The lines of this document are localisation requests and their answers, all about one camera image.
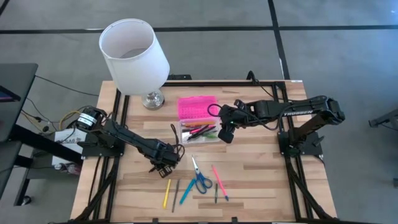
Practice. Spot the grey pencil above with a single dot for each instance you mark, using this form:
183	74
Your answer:
175	196

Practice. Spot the green crayon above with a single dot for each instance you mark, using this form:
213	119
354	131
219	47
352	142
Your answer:
215	197

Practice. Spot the pink highlighter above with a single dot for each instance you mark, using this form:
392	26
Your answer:
203	129

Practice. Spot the black desk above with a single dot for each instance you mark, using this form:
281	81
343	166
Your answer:
15	81

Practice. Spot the blue clip-on pen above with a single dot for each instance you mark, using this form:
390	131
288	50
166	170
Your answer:
187	191

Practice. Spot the orange pencil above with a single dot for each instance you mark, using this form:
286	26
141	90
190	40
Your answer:
199	123

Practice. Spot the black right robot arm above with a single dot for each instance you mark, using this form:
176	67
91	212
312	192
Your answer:
295	110

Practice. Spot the white shade silver table lamp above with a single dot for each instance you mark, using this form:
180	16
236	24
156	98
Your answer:
133	56

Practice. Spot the clear box with pink lid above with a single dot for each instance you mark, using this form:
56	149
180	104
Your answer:
196	107

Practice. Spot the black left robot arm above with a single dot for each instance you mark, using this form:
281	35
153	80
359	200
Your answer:
130	138

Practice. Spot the yellow wooden pencil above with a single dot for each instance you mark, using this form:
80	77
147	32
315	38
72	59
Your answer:
192	125

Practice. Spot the black desk caster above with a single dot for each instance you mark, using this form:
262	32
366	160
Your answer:
26	200

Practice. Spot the grey metal stand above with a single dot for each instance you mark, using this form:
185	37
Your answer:
385	119

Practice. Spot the green highlighter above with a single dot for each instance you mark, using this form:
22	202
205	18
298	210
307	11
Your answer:
211	136

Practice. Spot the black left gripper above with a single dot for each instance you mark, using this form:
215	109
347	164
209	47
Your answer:
164	155

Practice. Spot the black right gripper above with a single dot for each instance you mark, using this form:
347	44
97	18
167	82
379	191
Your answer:
231	116

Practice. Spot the white cardboard box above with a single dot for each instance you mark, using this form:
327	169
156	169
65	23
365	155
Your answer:
66	146

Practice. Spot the yellow highlighter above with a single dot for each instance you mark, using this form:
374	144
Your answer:
167	193

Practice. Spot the black power strip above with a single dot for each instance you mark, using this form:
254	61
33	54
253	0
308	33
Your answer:
179	76

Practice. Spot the dark tablet screen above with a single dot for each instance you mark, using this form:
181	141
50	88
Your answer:
7	95

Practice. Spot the thick black marker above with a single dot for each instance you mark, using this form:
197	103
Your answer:
195	137

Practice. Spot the black pen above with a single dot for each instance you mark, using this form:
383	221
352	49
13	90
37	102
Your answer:
199	132

